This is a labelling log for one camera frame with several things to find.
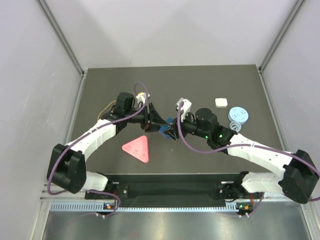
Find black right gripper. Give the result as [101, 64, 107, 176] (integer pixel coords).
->
[164, 110, 210, 142]

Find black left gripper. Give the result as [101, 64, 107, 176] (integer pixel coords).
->
[125, 102, 168, 133]

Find blue cube power socket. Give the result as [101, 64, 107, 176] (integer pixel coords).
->
[158, 117, 173, 139]

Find pink triangular power strip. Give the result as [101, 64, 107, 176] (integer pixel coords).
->
[121, 135, 150, 164]

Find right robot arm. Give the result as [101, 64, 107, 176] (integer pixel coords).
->
[166, 108, 320, 204]

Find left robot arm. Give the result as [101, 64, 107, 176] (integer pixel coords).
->
[47, 92, 169, 199]

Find white square power adapter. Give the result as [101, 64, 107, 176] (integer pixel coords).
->
[215, 98, 228, 108]

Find round light blue power strip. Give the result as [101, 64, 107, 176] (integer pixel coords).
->
[228, 106, 249, 125]

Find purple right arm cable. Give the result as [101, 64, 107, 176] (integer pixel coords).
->
[176, 101, 320, 202]

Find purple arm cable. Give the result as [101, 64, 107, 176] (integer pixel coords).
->
[176, 101, 320, 202]
[46, 82, 151, 196]

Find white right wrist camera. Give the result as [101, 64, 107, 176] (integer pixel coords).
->
[175, 98, 192, 122]

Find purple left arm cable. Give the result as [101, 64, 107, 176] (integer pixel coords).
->
[46, 82, 151, 196]

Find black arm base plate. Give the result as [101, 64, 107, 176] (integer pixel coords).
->
[84, 173, 263, 202]

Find light blue slotted cable duct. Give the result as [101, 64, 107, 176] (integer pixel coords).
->
[49, 201, 253, 213]

